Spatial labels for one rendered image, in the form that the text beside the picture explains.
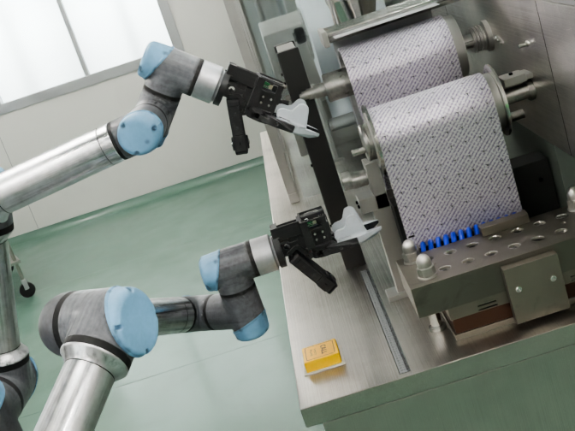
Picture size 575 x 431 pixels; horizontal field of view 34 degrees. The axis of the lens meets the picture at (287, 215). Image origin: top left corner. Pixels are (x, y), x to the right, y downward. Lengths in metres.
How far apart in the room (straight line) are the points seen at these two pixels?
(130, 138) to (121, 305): 0.31
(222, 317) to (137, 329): 0.38
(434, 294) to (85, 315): 0.62
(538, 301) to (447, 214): 0.27
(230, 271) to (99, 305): 0.38
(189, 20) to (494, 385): 5.88
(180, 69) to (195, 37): 5.58
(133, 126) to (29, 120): 5.97
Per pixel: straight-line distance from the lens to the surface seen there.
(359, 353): 1.82
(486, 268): 1.71
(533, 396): 1.77
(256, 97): 1.78
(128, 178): 7.58
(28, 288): 6.27
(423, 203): 1.85
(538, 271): 1.72
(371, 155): 1.84
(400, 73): 2.04
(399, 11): 2.08
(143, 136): 1.65
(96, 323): 1.52
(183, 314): 1.88
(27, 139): 7.64
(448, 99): 1.83
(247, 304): 1.85
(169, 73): 1.77
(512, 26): 1.93
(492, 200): 1.88
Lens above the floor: 1.70
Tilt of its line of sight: 17 degrees down
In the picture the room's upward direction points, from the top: 19 degrees counter-clockwise
